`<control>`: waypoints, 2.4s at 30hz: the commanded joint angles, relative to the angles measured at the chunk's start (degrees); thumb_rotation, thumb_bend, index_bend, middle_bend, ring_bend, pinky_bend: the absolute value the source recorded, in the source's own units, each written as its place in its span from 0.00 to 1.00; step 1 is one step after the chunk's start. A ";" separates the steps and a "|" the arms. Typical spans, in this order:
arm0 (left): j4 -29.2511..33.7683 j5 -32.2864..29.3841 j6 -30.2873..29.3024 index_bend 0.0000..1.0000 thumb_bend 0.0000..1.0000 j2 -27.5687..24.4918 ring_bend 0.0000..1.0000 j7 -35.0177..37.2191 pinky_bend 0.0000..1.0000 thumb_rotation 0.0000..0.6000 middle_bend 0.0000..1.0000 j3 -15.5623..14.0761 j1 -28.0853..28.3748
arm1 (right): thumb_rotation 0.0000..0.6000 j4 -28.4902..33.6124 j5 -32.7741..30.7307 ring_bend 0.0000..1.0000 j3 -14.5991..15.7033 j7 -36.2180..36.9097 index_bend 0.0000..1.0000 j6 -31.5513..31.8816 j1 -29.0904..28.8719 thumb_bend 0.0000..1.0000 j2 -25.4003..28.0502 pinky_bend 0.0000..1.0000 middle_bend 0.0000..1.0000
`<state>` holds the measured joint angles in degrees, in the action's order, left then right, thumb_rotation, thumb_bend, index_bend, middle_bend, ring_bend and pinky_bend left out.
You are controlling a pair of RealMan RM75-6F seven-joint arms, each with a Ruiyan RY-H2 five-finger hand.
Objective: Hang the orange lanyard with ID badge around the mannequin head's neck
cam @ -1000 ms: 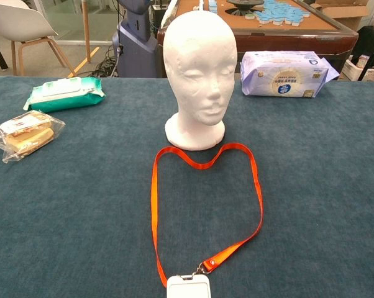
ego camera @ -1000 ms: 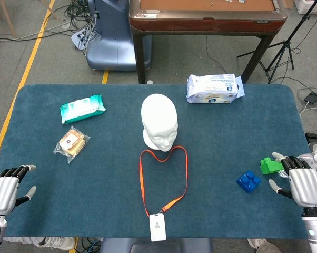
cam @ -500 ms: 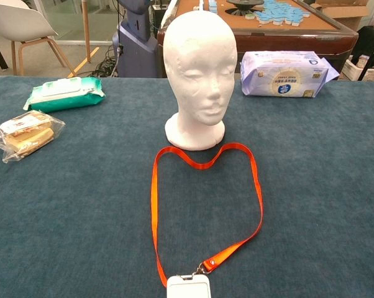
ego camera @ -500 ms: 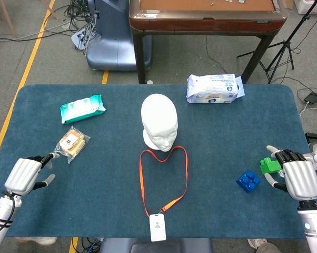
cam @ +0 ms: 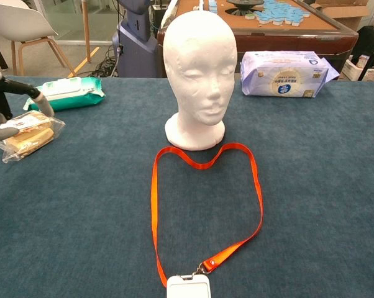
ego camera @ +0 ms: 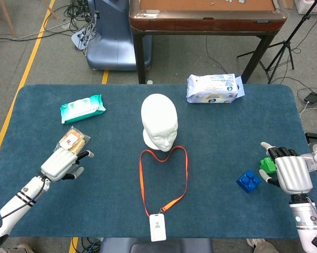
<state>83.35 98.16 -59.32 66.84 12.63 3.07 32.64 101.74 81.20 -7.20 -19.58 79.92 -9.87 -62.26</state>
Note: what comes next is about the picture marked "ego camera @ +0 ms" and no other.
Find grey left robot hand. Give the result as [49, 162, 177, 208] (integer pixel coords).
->
[39, 147, 95, 182]

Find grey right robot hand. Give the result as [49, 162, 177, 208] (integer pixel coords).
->
[259, 141, 314, 196]

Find orange lanyard strap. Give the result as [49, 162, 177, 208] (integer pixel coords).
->
[139, 147, 189, 217]

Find white ID badge holder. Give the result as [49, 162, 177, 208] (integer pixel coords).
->
[148, 213, 167, 242]

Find white foam mannequin head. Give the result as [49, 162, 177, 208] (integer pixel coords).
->
[141, 93, 179, 152]

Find green toy building block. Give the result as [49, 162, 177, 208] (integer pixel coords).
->
[259, 157, 278, 174]

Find biscuits in clear bag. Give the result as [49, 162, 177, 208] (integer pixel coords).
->
[54, 125, 92, 156]

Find blue toy building block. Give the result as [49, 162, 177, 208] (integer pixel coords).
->
[236, 170, 262, 194]

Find blue felt table cover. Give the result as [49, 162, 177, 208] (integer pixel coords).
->
[0, 83, 317, 239]

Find green wet wipes pack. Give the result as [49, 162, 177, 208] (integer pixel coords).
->
[60, 94, 107, 125]

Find person's shoe and trouser leg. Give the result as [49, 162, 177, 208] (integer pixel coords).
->
[246, 238, 280, 253]
[5, 244, 34, 253]

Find white blue tissue pack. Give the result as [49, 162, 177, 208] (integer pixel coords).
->
[186, 73, 245, 104]

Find white power strip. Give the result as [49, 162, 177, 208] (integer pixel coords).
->
[71, 27, 90, 50]

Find dark blue robot body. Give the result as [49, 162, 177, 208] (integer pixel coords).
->
[99, 237, 213, 253]

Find black tripod stand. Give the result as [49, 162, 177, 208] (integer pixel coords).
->
[236, 0, 317, 84]

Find white chair wooden legs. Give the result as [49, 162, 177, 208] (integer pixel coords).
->
[0, 0, 17, 38]

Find light wooden pole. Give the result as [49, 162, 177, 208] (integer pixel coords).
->
[41, 0, 58, 20]

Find white storage box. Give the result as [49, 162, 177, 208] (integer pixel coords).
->
[294, 0, 317, 15]

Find brown mahjong table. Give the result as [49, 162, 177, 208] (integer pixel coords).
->
[128, 0, 288, 84]

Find tangled floor cable bundle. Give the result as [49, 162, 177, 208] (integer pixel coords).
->
[42, 0, 100, 57]

